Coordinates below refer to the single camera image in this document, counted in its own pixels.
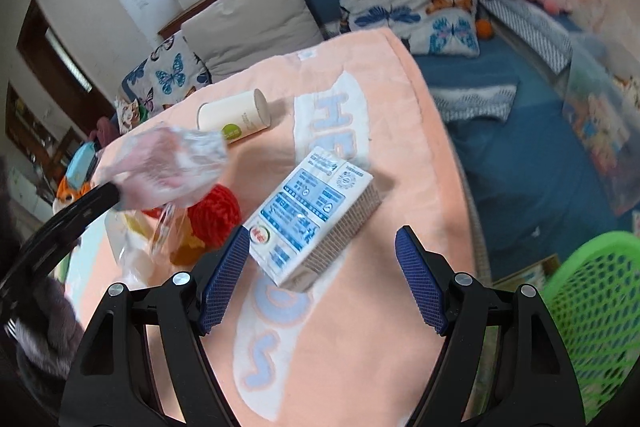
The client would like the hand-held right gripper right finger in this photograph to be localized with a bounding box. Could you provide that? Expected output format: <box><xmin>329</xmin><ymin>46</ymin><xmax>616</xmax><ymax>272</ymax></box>
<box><xmin>394</xmin><ymin>225</ymin><xmax>587</xmax><ymax>427</ymax></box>

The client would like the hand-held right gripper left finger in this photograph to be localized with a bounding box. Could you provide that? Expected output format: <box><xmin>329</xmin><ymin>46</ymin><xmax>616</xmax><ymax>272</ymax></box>
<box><xmin>59</xmin><ymin>225</ymin><xmax>251</xmax><ymax>427</ymax></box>

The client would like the red knitted ball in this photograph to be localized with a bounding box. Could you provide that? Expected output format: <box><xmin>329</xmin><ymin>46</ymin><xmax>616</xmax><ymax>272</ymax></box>
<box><xmin>187</xmin><ymin>184</ymin><xmax>242</xmax><ymax>253</ymax></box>

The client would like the clear plastic bag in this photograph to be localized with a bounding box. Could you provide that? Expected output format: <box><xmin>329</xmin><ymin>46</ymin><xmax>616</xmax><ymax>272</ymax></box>
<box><xmin>105</xmin><ymin>204</ymin><xmax>211</xmax><ymax>288</ymax></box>

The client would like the blue and white milk carton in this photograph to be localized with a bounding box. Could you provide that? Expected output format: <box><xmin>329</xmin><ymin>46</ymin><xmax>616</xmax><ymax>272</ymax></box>
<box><xmin>241</xmin><ymin>146</ymin><xmax>383</xmax><ymax>292</ymax></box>

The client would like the white paper cup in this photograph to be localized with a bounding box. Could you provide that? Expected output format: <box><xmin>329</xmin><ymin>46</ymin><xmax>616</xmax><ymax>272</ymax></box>
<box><xmin>196</xmin><ymin>88</ymin><xmax>273</xmax><ymax>144</ymax></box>

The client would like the green plastic basket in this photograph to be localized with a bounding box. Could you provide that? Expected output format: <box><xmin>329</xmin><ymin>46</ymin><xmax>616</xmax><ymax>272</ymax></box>
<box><xmin>542</xmin><ymin>231</ymin><xmax>640</xmax><ymax>427</ymax></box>

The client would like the person's left forearm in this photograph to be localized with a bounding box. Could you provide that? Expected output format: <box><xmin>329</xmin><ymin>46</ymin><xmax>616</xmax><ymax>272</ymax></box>
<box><xmin>0</xmin><ymin>277</ymin><xmax>86</xmax><ymax>388</ymax></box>

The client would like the person's left hand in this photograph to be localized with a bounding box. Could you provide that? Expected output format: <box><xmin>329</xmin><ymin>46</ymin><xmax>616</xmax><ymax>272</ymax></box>
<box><xmin>95</xmin><ymin>127</ymin><xmax>231</xmax><ymax>210</ymax></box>

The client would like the peach printed blanket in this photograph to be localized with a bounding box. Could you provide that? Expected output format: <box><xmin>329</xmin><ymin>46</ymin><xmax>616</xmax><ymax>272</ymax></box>
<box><xmin>65</xmin><ymin>28</ymin><xmax>493</xmax><ymax>427</ymax></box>

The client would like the blue sofa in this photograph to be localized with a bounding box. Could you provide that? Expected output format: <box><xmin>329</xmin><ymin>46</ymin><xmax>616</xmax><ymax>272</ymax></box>
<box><xmin>117</xmin><ymin>0</ymin><xmax>640</xmax><ymax>258</ymax></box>

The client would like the orange fox plush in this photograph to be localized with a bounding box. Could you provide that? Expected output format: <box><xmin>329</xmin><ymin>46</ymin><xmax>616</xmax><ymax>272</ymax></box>
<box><xmin>52</xmin><ymin>179</ymin><xmax>96</xmax><ymax>215</ymax></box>

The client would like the teal box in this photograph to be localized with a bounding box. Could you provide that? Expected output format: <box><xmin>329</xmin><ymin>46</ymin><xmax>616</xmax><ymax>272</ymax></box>
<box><xmin>66</xmin><ymin>142</ymin><xmax>98</xmax><ymax>185</ymax></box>

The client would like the folded striped cloth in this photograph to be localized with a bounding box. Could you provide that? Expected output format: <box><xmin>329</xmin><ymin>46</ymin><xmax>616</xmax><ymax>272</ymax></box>
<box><xmin>432</xmin><ymin>84</ymin><xmax>518</xmax><ymax>122</ymax></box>

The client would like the cartoon picture book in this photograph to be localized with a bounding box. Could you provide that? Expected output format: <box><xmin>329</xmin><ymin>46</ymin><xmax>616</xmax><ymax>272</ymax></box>
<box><xmin>116</xmin><ymin>99</ymin><xmax>151</xmax><ymax>132</ymax></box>

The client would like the dark pink toy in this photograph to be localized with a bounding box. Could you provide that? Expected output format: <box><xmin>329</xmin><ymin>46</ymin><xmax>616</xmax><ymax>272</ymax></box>
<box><xmin>90</xmin><ymin>117</ymin><xmax>121</xmax><ymax>142</ymax></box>

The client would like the small butterfly pillow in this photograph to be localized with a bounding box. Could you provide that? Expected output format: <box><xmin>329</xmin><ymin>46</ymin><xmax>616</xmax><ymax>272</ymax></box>
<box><xmin>122</xmin><ymin>32</ymin><xmax>213</xmax><ymax>115</ymax></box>

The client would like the clear plastic storage box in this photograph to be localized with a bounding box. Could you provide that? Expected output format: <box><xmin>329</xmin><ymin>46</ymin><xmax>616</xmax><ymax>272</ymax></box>
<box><xmin>562</xmin><ymin>42</ymin><xmax>640</xmax><ymax>218</ymax></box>

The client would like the wooden cabinet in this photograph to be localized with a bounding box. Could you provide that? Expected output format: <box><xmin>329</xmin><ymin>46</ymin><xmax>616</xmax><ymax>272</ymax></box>
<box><xmin>5</xmin><ymin>82</ymin><xmax>81</xmax><ymax>188</ymax></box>

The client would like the beige cushion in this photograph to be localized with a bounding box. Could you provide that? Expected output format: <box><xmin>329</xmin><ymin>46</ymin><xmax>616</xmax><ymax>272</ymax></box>
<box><xmin>180</xmin><ymin>0</ymin><xmax>326</xmax><ymax>82</ymax></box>

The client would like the brown wooden door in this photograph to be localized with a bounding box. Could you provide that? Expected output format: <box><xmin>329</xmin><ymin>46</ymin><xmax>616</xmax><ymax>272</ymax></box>
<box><xmin>17</xmin><ymin>0</ymin><xmax>116</xmax><ymax>122</ymax></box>

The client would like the long striped blanket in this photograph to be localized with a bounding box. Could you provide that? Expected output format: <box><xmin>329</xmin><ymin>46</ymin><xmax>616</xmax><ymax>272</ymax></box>
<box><xmin>480</xmin><ymin>0</ymin><xmax>586</xmax><ymax>75</ymax></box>

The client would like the large butterfly pillow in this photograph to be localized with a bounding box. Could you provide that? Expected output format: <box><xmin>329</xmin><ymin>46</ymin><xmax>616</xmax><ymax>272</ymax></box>
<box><xmin>339</xmin><ymin>0</ymin><xmax>481</xmax><ymax>58</ymax></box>

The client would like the floral cloth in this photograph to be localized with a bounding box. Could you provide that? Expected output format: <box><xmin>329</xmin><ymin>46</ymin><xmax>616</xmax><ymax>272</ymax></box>
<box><xmin>615</xmin><ymin>74</ymin><xmax>640</xmax><ymax>108</ymax></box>

